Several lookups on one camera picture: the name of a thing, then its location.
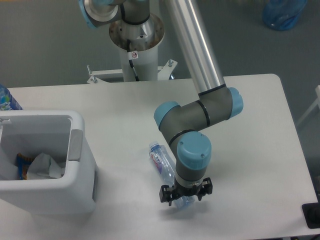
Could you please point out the black device at table corner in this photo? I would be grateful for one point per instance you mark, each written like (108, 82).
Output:
(311, 212)

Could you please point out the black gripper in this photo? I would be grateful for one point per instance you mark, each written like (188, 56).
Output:
(167, 194)

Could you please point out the white tissue wrapper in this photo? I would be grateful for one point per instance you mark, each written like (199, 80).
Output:
(44, 167)

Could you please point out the orange blue snack wrapper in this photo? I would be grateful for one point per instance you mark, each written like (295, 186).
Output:
(23, 164)

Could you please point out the white frame at right edge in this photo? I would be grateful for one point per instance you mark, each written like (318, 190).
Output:
(311, 111)

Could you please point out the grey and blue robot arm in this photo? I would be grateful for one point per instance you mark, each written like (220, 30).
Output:
(181, 126)

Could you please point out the blue labelled bottle at edge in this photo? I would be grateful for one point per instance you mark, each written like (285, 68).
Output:
(7, 101)

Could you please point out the clear plastic water bottle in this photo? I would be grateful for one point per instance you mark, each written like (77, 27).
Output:
(166, 169)

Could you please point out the white trash can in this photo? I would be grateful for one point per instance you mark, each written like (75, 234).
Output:
(61, 135)

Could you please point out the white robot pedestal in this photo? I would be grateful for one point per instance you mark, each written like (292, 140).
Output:
(138, 51)

